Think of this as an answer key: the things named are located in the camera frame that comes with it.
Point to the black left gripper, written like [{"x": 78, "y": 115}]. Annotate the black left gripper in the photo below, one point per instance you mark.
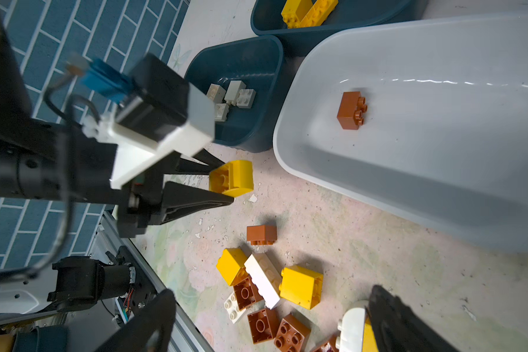
[{"x": 147, "y": 200}]

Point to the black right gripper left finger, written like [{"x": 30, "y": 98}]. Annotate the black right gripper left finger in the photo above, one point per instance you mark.
[{"x": 150, "y": 330}]

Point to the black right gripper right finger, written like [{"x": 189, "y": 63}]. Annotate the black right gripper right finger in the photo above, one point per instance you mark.
[{"x": 397, "y": 328}]

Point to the yellow hollow lego brick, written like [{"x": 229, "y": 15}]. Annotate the yellow hollow lego brick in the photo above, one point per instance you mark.
[{"x": 232, "y": 179}]

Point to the small white lego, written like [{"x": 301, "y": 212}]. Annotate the small white lego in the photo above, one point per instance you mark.
[{"x": 245, "y": 98}]

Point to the long yellow lego brick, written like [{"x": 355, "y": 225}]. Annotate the long yellow lego brick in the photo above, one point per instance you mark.
[{"x": 318, "y": 13}]

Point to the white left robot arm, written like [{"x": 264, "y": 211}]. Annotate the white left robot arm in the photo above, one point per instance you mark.
[{"x": 52, "y": 161}]

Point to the white curved lego brick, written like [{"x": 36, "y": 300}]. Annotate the white curved lego brick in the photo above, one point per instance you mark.
[{"x": 352, "y": 330}]

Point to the brown hollow lego centre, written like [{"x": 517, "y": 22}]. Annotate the brown hollow lego centre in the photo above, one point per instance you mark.
[{"x": 246, "y": 293}]

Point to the brown hollow lego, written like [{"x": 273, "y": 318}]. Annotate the brown hollow lego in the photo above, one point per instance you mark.
[
  {"x": 246, "y": 293},
  {"x": 263, "y": 325}
]

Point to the brown studded lego middle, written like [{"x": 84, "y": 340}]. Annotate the brown studded lego middle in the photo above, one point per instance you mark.
[{"x": 292, "y": 335}]

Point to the brown hollow lego lower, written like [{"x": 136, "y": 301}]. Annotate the brown hollow lego lower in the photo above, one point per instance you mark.
[{"x": 263, "y": 325}]

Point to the near teal plastic bin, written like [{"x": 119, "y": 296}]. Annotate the near teal plastic bin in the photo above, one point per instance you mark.
[{"x": 259, "y": 63}]

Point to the teal plastic bin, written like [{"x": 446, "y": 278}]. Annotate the teal plastic bin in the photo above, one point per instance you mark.
[
  {"x": 259, "y": 63},
  {"x": 267, "y": 20}
]

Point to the long white lego brick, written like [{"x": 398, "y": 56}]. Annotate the long white lego brick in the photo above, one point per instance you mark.
[{"x": 266, "y": 278}]

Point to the far teal plastic bin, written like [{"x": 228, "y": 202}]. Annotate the far teal plastic bin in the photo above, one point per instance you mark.
[{"x": 267, "y": 20}]

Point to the white plastic bin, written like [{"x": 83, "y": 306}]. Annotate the white plastic bin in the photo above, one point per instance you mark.
[{"x": 445, "y": 138}]

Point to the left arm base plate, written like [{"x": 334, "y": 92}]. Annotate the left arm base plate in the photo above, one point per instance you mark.
[{"x": 126, "y": 281}]

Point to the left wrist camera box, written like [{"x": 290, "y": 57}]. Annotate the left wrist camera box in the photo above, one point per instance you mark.
[{"x": 157, "y": 113}]

